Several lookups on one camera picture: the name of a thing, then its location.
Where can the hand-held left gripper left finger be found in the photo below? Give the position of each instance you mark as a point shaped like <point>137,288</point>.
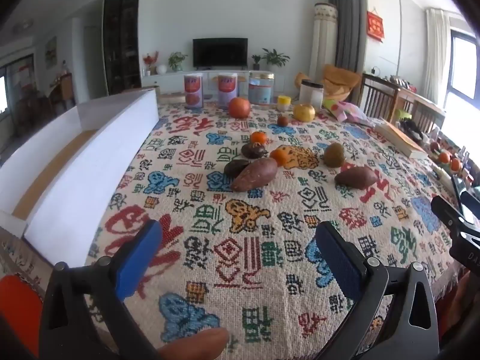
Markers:
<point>137,266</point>

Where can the small purple sweet potato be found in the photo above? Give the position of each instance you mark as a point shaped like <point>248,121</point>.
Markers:
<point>355,177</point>

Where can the can with orange label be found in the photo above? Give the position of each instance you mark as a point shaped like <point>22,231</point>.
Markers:
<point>193,92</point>

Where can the orange cushion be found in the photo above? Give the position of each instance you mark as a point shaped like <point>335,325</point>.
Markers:
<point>301,78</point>

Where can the red apple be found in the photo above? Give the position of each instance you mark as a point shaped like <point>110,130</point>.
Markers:
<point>240,107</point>

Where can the white curtain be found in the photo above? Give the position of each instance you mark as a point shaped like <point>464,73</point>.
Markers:
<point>437,52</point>

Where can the thick book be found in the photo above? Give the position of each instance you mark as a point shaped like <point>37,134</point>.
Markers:
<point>401,140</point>

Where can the large purple sweet potato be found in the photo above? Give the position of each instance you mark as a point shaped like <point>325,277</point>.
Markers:
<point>255,175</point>

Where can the wooden chair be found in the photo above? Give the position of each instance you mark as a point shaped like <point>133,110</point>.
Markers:
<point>377,95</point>

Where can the green potted plant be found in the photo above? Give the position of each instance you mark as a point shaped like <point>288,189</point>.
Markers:
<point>176,60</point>

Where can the glass jar with blue label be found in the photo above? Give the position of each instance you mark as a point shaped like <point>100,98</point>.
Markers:
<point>261,89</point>

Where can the printed woven tablecloth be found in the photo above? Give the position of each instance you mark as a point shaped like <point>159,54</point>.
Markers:
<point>262,288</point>

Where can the clear jar with black lid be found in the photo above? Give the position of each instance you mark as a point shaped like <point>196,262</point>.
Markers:
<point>311,96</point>

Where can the white round lamp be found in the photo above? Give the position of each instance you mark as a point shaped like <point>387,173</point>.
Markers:
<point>161,69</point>

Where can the framed wall picture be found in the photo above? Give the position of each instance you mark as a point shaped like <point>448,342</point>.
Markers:
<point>50,52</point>

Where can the dark glass display cabinet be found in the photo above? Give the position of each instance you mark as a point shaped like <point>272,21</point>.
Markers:
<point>122,37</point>

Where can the wooden side table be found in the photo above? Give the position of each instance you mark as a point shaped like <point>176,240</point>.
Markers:
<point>422,105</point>

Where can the white cardboard box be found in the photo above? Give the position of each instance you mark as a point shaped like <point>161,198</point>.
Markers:
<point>93,180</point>

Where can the red wall hanging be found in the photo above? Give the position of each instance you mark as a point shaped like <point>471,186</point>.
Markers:
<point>375,26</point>

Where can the white television cabinet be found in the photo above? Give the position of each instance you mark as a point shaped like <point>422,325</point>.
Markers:
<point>167,79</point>

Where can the small red fruit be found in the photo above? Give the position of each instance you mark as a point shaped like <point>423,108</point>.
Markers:
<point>434,146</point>

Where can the yellow apple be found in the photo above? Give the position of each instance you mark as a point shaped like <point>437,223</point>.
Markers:
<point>304,113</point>

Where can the large leafy potted plant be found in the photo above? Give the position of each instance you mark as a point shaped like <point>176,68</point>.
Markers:
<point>275,58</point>

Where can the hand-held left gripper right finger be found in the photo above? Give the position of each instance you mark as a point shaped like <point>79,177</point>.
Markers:
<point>339,262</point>

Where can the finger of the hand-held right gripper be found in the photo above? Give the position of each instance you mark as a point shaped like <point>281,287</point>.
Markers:
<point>471,201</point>
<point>448,212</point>

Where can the small jar with yellow lid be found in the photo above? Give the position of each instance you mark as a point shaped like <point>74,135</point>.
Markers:
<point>284,103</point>

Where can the colourful dotted cloth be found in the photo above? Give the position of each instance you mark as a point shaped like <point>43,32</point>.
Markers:
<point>347,110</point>

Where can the small brown fruit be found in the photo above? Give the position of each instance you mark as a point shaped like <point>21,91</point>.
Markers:
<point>282,121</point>

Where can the covered standing air conditioner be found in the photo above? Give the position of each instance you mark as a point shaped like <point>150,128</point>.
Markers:
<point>324,41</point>

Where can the small potted plant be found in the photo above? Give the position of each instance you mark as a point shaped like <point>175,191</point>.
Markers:
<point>256,60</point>

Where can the person's left hand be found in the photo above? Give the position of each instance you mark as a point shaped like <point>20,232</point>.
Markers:
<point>198,343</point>

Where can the orange beanbag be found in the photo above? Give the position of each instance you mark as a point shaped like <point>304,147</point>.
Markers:
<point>339,80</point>

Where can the grey curtain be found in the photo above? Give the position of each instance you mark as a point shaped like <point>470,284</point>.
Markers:
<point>348,22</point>

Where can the black television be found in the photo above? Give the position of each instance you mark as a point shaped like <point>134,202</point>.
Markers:
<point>220,53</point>

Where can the green-brown kiwi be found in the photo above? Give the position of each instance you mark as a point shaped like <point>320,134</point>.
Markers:
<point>334,155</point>

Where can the red plastic stool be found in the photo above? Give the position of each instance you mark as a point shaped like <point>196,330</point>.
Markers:
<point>18,307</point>

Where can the dark purple mangosteen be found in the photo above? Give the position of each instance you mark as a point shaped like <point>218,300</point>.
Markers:
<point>254,151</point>

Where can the tangerine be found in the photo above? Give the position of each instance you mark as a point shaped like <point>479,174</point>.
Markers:
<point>278,157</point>
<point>455,164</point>
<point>258,137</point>
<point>444,157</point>

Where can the vase with red flowers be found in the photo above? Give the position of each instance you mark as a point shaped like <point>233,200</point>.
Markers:
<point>150,61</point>

